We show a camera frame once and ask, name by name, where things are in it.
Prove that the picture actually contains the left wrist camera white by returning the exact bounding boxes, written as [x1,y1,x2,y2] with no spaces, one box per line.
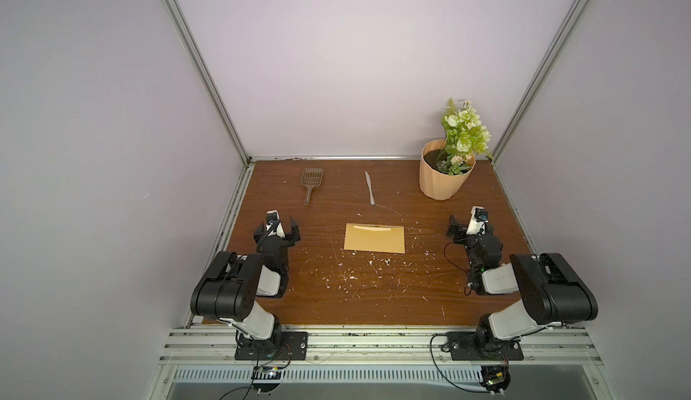
[266,210,285,238]

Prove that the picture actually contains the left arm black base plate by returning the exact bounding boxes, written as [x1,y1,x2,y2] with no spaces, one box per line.
[234,332,309,362]

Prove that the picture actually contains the left controller board with cable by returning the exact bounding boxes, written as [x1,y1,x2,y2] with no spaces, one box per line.
[220,366,285,400]

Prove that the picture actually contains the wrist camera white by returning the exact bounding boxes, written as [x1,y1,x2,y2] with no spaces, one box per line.
[266,210,285,238]
[466,206,489,236]

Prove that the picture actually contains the brown plastic slotted scoop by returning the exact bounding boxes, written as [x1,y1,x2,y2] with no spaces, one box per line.
[301,168,324,206]

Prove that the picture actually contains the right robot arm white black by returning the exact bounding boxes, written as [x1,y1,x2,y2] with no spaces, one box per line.
[446,207,599,347]

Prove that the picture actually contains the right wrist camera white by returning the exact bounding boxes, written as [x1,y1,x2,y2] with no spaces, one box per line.
[466,206,489,236]

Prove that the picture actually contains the green white artificial flowers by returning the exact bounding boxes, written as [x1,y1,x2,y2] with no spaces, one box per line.
[433,98,491,176]

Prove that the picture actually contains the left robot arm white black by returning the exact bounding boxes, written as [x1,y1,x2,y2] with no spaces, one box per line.
[190,210,301,351]

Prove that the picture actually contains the aluminium front rail frame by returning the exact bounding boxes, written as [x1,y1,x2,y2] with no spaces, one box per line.
[145,324,620,399]

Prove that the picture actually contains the right controller board with cable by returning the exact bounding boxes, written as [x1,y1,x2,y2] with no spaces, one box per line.
[428,333,511,396]

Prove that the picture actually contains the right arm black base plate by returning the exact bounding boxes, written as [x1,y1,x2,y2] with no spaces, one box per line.
[441,332,525,362]

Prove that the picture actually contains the controller board with cable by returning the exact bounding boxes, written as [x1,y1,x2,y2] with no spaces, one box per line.
[220,366,285,400]
[428,333,511,396]

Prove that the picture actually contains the ribbed beige flower pot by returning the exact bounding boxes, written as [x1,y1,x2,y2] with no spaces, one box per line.
[419,139,476,200]

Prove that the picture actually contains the tan paper envelope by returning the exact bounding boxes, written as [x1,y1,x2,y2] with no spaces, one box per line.
[344,223,406,254]

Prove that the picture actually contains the white plastic knife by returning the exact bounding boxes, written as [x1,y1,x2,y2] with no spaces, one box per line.
[365,171,376,206]

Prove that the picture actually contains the cream letter paper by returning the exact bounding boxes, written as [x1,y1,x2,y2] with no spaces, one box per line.
[353,225,391,232]

